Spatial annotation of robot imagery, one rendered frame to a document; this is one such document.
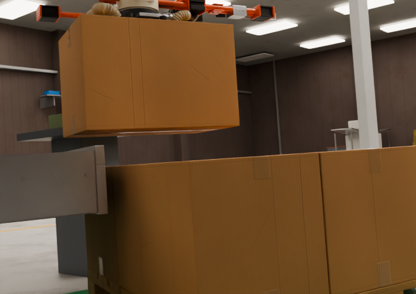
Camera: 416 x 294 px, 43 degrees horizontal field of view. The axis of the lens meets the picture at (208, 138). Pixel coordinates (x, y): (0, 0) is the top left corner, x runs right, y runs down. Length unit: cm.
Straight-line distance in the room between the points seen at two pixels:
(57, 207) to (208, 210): 52
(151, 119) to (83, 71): 29
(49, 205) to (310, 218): 74
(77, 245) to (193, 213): 160
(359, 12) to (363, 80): 62
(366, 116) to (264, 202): 368
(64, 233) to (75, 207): 126
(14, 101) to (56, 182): 1123
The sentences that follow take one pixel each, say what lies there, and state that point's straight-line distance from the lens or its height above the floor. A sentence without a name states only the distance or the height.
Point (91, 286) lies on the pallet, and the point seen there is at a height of 8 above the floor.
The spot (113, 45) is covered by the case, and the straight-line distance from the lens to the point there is 189.
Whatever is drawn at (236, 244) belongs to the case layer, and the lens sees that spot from 131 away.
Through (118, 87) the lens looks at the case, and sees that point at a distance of 186.
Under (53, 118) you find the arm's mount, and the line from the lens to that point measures 290.
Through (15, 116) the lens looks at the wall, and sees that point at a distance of 1278.
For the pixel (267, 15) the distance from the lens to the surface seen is 243.
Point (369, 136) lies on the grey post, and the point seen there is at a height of 66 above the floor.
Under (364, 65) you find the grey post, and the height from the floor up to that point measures 131.
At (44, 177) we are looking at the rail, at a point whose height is 52.
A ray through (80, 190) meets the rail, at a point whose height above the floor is 48.
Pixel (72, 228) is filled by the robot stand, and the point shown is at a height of 24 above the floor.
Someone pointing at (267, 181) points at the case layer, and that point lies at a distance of 135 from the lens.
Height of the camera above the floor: 54
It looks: 2 degrees up
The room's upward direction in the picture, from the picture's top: 4 degrees counter-clockwise
